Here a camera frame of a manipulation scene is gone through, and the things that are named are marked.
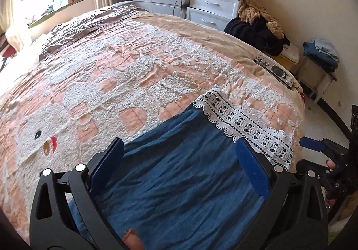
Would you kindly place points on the grey remote control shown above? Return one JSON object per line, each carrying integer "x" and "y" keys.
{"x": 275, "y": 69}

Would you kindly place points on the wooden stool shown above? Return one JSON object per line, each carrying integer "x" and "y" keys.
{"x": 325, "y": 73}

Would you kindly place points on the pile of folded clothes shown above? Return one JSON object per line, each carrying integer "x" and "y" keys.
{"x": 5, "y": 49}

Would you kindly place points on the peach and white bedspread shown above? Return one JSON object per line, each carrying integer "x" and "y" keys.
{"x": 112, "y": 70}

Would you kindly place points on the blue pants with lace trim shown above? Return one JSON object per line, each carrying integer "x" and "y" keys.
{"x": 181, "y": 182}

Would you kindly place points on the folded blue clothes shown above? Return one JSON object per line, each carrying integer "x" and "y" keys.
{"x": 321, "y": 54}

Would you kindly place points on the beige knit cloth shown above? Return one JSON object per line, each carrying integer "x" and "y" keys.
{"x": 251, "y": 12}

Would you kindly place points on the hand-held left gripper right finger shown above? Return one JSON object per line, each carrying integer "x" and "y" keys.
{"x": 251, "y": 168}

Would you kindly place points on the white drawer cabinet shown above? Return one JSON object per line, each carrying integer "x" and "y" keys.
{"x": 212, "y": 0}

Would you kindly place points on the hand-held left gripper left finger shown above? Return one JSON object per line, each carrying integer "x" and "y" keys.
{"x": 107, "y": 166}

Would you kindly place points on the person's left hand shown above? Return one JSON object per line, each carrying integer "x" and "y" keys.
{"x": 132, "y": 240}

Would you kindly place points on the black clothes heap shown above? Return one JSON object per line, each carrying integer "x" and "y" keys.
{"x": 251, "y": 33}

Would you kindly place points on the person's right hand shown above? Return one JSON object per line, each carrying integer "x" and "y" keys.
{"x": 331, "y": 165}

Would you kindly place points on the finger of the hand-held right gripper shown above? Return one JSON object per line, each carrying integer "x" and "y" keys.
{"x": 310, "y": 144}

